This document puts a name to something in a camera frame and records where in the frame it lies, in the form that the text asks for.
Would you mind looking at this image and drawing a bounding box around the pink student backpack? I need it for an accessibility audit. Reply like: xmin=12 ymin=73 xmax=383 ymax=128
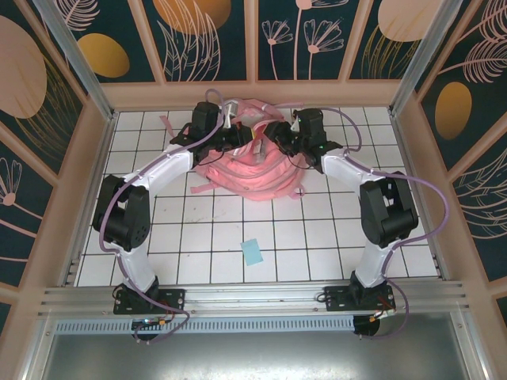
xmin=158 ymin=97 xmax=308 ymax=203

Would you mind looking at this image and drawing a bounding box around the blue sticky note pad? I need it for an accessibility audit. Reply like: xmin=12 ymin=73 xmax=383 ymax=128
xmin=240 ymin=237 xmax=265 ymax=267

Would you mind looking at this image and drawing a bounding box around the grey metal sheet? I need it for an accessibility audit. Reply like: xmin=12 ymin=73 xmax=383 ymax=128
xmin=21 ymin=312 xmax=490 ymax=380

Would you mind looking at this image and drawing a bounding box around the aluminium frame post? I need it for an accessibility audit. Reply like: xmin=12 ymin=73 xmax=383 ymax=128
xmin=390 ymin=0 xmax=465 ymax=116
xmin=32 ymin=0 xmax=120 ymax=122

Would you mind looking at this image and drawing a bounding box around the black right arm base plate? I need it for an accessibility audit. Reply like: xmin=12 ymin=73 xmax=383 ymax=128
xmin=323 ymin=285 xmax=396 ymax=314

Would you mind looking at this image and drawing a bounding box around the aluminium mounting rail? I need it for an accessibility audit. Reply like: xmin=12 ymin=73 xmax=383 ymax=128
xmin=37 ymin=279 xmax=473 ymax=318

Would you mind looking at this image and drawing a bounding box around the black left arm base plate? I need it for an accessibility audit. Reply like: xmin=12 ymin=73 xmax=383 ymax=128
xmin=113 ymin=287 xmax=186 ymax=316

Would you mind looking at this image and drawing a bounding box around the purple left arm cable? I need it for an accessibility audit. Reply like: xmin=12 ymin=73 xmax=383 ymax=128
xmin=96 ymin=89 xmax=231 ymax=345

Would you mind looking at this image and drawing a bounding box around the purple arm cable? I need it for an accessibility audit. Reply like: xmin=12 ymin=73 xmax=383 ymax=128
xmin=96 ymin=89 xmax=231 ymax=345
xmin=316 ymin=107 xmax=452 ymax=342

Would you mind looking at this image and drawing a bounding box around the slotted grey cable duct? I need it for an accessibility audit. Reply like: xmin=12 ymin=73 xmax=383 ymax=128
xmin=55 ymin=315 xmax=356 ymax=334

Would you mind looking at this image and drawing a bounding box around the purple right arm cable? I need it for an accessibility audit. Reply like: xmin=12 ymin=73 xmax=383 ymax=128
xmin=316 ymin=107 xmax=452 ymax=342

